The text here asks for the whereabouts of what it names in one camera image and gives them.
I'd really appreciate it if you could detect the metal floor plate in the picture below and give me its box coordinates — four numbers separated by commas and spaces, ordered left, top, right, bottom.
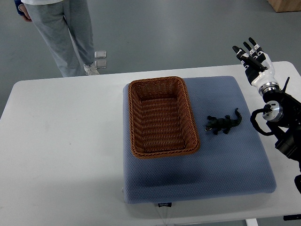
95, 50, 107, 59
95, 59, 107, 69

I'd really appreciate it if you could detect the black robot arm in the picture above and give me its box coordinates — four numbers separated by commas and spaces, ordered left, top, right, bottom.
262, 78, 301, 162

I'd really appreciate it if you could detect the wooden box corner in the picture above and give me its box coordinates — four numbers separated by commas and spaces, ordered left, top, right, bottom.
267, 0, 301, 13

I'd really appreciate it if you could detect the brown wicker basket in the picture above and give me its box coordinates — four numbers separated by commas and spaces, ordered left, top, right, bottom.
128, 76, 200, 159

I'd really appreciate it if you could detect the black table control panel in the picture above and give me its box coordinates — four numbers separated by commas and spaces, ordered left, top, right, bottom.
283, 214, 301, 221

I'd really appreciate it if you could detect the dark toy crocodile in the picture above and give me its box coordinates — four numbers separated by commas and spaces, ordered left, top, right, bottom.
205, 108, 242, 135

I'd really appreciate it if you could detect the person in grey trousers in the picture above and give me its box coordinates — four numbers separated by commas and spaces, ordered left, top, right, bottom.
15, 0, 99, 77

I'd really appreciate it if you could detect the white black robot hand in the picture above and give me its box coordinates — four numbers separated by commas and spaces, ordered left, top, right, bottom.
232, 37, 278, 89

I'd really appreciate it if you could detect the lower metal floor plate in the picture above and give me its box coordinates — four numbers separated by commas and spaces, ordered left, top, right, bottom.
95, 59, 107, 69

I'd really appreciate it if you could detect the blue grey cushion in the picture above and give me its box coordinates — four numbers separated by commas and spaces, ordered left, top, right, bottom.
123, 76, 277, 204

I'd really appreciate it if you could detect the upper metal floor plate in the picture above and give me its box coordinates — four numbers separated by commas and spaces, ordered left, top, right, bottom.
95, 50, 107, 59

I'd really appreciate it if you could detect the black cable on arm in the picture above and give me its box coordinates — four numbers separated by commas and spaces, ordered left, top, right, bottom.
250, 108, 277, 137

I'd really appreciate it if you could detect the black cushion label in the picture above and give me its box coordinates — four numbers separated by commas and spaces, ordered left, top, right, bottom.
158, 202, 172, 208

